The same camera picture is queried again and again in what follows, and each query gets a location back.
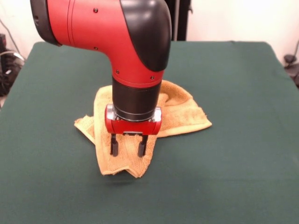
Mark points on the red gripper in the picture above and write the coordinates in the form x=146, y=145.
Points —
x=133, y=127

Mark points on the yellow terry towel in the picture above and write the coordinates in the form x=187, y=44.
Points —
x=182, y=112

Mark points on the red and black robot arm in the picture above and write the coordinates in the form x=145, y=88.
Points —
x=105, y=35

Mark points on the dark green table cloth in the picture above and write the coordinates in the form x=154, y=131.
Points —
x=70, y=198

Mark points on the black clamp stand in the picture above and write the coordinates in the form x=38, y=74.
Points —
x=289, y=58

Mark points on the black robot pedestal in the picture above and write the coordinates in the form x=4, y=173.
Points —
x=180, y=21

